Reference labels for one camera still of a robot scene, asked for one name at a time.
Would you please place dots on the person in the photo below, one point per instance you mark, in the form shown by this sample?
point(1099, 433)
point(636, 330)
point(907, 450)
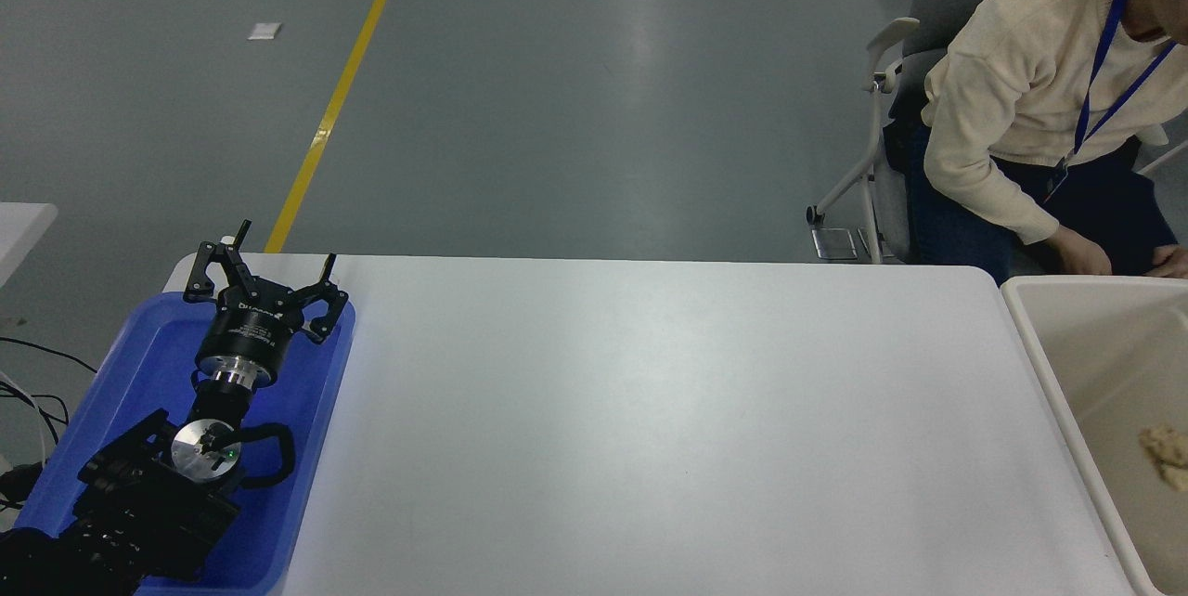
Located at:
point(1012, 67)

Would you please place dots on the blue plastic tray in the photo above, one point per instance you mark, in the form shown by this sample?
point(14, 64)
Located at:
point(158, 364)

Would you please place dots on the tan paper ball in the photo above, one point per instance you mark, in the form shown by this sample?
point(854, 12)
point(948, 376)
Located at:
point(1168, 455)

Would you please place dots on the person's right hand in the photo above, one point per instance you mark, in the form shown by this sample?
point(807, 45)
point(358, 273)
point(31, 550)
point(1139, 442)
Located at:
point(1081, 252)

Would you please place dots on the person's right forearm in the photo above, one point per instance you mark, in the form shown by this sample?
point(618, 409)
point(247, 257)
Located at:
point(984, 192)

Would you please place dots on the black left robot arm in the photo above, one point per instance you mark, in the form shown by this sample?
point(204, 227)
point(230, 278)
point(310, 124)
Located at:
point(139, 503)

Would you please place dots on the black plug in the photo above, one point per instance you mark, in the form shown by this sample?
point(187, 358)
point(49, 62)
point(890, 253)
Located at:
point(19, 483)

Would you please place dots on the white paper scrap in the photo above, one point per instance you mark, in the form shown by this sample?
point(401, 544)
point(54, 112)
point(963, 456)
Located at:
point(264, 31)

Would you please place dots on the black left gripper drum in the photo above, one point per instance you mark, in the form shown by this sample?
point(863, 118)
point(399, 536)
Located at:
point(249, 334)

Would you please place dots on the large pale plastic bin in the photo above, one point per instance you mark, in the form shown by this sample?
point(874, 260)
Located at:
point(1086, 345)

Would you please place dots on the person's left hand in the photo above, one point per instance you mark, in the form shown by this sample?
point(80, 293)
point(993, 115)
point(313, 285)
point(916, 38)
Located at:
point(1171, 262)

